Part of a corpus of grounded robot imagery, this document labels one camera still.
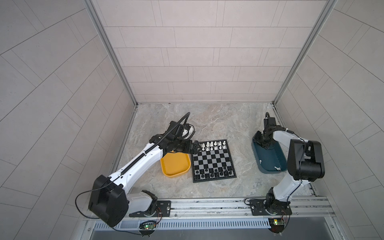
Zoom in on yellow plastic tray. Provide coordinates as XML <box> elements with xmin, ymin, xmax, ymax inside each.
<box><xmin>160</xmin><ymin>153</ymin><xmax>191</xmax><ymax>178</ymax></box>

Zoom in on black white chess board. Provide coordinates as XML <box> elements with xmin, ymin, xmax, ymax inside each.
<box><xmin>191</xmin><ymin>140</ymin><xmax>237</xmax><ymax>183</ymax></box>

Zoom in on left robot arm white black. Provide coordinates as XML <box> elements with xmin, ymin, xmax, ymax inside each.
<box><xmin>88</xmin><ymin>121</ymin><xmax>202</xmax><ymax>227</ymax></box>

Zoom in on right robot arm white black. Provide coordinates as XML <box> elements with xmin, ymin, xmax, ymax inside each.
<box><xmin>252</xmin><ymin>113</ymin><xmax>325</xmax><ymax>215</ymax></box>

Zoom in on right controller circuit board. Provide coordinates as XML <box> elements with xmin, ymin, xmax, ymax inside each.
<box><xmin>269</xmin><ymin>219</ymin><xmax>286</xmax><ymax>234</ymax></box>

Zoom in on controller circuit board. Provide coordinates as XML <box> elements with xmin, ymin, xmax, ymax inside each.
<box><xmin>139</xmin><ymin>221</ymin><xmax>157</xmax><ymax>237</ymax></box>
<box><xmin>269</xmin><ymin>219</ymin><xmax>286</xmax><ymax>234</ymax></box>

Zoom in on left controller circuit board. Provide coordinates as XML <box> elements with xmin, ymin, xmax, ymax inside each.
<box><xmin>139</xmin><ymin>221</ymin><xmax>157</xmax><ymax>237</ymax></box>

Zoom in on teal plastic bin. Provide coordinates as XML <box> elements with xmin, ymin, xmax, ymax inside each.
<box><xmin>252</xmin><ymin>137</ymin><xmax>287</xmax><ymax>174</ymax></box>

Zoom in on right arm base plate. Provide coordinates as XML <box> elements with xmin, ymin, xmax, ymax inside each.
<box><xmin>248</xmin><ymin>199</ymin><xmax>292</xmax><ymax>216</ymax></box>

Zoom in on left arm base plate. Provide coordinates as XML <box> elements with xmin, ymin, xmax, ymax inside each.
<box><xmin>129</xmin><ymin>201</ymin><xmax>172</xmax><ymax>218</ymax></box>

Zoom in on aluminium mounting rail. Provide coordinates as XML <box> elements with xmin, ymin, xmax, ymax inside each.
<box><xmin>83</xmin><ymin>196</ymin><xmax>335</xmax><ymax>223</ymax></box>

